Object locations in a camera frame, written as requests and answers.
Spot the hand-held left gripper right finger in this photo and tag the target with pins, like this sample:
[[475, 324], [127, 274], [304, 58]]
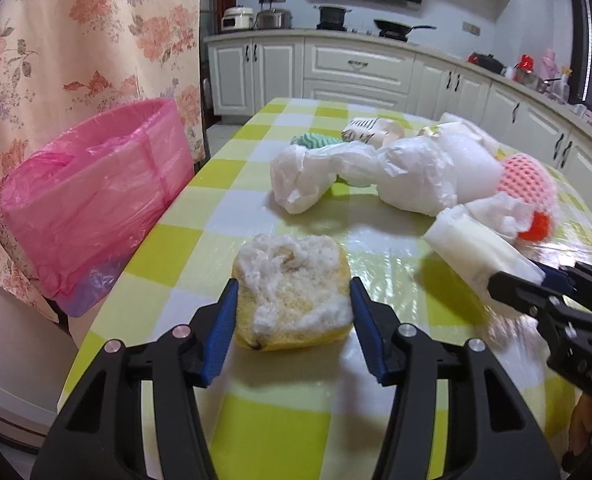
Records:
[[368, 330]]

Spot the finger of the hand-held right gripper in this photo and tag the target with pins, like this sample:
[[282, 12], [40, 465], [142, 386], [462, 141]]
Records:
[[558, 279], [513, 291]]

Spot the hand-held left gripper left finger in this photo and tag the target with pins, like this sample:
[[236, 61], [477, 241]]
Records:
[[221, 330]]

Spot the plain white paper packet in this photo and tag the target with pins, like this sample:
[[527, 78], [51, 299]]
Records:
[[471, 245]]

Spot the yellow sponge with white fluff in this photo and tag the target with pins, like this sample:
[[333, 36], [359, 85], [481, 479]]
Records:
[[291, 300]]

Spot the lilac trash bin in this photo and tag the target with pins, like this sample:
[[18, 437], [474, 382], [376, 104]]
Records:
[[91, 285]]

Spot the person's right hand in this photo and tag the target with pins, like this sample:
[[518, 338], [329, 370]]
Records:
[[583, 425]]

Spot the crumpled white tissue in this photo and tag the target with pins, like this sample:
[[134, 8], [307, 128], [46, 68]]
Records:
[[501, 212]]

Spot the pink orange crochet item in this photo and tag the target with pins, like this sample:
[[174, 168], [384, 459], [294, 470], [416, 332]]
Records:
[[526, 180]]

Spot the yellow checkered tablecloth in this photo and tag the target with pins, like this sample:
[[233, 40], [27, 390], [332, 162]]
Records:
[[286, 425]]

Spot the crumpled white plastic bag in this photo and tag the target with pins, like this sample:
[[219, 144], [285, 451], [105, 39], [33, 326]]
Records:
[[306, 175], [416, 175]]

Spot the white paper cup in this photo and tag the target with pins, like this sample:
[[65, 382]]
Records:
[[386, 135]]

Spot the steel bowl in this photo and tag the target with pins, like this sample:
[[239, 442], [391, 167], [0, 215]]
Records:
[[536, 81]]

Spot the printed white paper wrapper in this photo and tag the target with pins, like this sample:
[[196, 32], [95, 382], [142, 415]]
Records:
[[362, 123]]

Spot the pink bottle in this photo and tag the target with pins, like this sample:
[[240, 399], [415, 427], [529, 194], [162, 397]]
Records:
[[549, 62]]

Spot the red container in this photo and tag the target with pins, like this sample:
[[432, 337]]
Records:
[[526, 62]]

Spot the black and red appliance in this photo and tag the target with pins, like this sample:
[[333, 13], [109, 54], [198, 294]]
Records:
[[486, 62]]

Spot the white lower kitchen cabinets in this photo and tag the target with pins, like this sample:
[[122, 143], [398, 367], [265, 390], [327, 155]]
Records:
[[356, 70]]

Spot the black frying pan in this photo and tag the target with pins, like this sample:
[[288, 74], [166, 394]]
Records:
[[393, 25]]

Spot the dark wooden glass door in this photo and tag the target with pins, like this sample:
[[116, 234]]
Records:
[[218, 35]]

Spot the gas stove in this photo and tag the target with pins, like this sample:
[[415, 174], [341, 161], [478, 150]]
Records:
[[361, 31]]

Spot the white rice cooker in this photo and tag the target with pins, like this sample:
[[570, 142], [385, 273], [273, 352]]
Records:
[[237, 19]]

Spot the steel pressure cooker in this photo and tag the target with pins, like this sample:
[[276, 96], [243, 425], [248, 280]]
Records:
[[273, 19]]

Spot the black cooking pot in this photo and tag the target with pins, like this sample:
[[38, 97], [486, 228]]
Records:
[[332, 16]]

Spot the floral curtain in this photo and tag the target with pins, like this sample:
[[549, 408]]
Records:
[[76, 40]]

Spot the beige wall outlet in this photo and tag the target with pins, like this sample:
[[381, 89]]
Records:
[[471, 28]]

